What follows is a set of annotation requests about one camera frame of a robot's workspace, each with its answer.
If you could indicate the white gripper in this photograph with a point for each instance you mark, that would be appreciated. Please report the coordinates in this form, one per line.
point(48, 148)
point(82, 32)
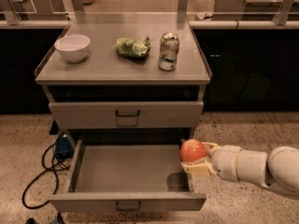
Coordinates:
point(225, 162)

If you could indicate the red apple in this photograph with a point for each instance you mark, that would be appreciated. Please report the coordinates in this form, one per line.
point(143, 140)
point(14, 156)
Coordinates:
point(192, 150)

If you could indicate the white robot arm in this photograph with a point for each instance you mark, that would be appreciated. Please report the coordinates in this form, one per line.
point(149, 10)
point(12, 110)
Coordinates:
point(277, 171)

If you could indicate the closed upper grey drawer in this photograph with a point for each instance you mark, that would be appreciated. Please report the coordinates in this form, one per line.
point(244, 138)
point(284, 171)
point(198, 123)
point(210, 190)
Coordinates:
point(112, 115)

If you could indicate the open middle grey drawer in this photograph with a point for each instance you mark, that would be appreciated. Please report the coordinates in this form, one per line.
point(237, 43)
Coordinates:
point(127, 178)

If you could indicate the grey drawer cabinet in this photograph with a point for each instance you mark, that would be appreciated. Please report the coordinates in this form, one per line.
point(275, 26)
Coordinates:
point(107, 76)

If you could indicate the silver green soda can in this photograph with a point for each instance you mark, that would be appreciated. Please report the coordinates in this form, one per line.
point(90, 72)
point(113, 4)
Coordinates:
point(169, 48)

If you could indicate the green chip bag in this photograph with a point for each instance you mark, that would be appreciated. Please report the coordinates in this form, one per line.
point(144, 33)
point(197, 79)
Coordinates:
point(135, 48)

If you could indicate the blue power box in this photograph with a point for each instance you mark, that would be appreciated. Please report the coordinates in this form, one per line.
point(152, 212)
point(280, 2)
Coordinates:
point(62, 148)

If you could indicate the background steel counter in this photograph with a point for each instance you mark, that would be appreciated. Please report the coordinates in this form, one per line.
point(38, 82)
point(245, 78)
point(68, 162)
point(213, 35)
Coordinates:
point(245, 10)

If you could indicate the white ceramic bowl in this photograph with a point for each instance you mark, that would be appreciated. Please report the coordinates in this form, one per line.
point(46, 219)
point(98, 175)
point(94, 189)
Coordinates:
point(74, 48)

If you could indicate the grey horizontal rail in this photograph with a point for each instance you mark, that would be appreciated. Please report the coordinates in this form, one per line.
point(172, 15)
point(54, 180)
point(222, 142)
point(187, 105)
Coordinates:
point(210, 25)

